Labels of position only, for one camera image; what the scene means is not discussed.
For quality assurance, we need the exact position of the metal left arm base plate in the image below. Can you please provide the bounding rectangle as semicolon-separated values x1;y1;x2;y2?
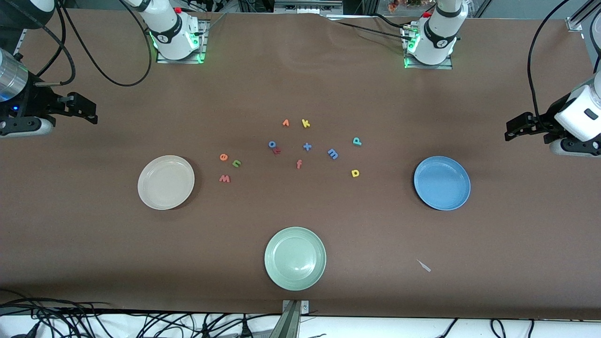
403;26;454;70

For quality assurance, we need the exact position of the pale green plate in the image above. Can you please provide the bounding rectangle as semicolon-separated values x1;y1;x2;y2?
264;227;327;291

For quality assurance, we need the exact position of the black base cable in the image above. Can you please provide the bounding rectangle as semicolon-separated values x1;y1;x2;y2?
373;13;414;30
329;19;414;42

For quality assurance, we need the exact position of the grey metal post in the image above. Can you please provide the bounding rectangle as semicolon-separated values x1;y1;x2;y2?
269;300;301;338

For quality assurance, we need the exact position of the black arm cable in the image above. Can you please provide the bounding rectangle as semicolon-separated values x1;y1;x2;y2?
527;0;571;134
19;0;153;88

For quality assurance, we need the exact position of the grey metal box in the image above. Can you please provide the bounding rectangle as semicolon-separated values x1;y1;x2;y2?
274;0;343;15

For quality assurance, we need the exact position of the aluminium frame rail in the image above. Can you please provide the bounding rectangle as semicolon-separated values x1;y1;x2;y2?
566;0;601;32
13;28;26;61

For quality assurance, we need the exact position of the blue plate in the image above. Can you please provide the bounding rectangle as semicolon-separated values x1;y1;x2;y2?
414;156;471;211

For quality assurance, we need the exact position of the tangled black cable bundle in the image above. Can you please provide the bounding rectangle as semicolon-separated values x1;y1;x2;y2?
0;289;282;338

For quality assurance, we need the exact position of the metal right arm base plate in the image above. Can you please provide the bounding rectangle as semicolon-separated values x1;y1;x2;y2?
156;19;208;65

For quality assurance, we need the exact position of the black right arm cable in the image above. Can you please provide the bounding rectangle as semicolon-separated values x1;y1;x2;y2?
19;0;153;88

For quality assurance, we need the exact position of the beige plate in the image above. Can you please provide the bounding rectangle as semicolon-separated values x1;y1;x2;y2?
138;155;195;210

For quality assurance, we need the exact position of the brown table cover sheet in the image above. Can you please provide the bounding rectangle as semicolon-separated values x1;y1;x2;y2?
0;8;601;321

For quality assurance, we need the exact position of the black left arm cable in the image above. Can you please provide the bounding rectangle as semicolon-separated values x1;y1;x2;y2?
527;0;571;134

